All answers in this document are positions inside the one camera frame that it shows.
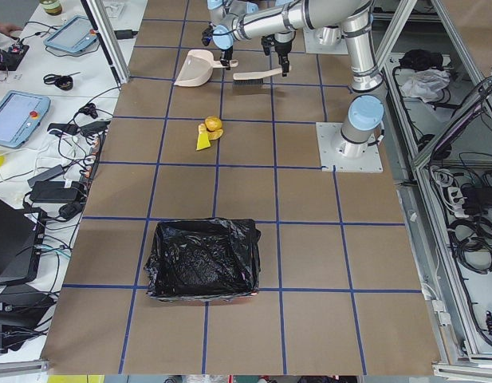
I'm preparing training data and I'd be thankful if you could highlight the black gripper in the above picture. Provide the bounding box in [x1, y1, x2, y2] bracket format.
[261, 32, 296, 77]
[201, 24, 234, 68]

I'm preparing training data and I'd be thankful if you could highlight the white dustpan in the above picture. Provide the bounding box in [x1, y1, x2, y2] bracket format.
[174, 49, 238, 87]

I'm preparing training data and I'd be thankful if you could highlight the white hand brush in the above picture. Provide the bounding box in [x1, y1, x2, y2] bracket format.
[233, 67, 283, 85]

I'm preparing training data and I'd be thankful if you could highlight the brown potato toy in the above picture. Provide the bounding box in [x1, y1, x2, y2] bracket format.
[204, 116, 222, 132]

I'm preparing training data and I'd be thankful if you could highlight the beige bread piece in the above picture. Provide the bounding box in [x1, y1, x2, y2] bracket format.
[198, 124, 224, 140]

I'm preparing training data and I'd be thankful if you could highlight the yellow sponge piece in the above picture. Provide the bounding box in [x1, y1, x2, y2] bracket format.
[196, 131, 211, 151]

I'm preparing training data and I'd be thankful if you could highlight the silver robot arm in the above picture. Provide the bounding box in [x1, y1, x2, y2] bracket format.
[201, 1, 297, 77]
[202, 0, 384, 160]

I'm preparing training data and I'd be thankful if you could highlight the black bag lined bin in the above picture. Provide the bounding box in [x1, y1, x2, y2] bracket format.
[144, 218, 262, 302]

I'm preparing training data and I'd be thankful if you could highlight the far blue teach pendant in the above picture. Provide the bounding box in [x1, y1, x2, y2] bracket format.
[44, 15, 97, 54]

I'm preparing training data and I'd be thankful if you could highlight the blue teach pendant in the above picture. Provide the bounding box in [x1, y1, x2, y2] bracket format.
[44, 15, 97, 54]
[0, 90, 51, 148]

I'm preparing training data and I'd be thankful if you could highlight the small black bowl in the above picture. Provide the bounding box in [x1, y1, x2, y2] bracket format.
[54, 76, 73, 91]

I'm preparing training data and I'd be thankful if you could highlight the near blue teach pendant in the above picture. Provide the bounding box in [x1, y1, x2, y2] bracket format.
[0, 90, 51, 148]

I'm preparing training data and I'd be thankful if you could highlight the black power adapter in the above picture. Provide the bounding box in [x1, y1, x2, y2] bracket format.
[30, 181, 85, 203]

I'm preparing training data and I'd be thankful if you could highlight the black laptop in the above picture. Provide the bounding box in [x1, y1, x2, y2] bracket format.
[0, 199, 46, 286]

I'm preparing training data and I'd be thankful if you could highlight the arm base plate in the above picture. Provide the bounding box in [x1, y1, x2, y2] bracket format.
[316, 122, 384, 173]
[303, 26, 348, 55]

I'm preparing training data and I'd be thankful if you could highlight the aluminium frame post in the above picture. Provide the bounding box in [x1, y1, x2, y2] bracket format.
[81, 0, 130, 89]

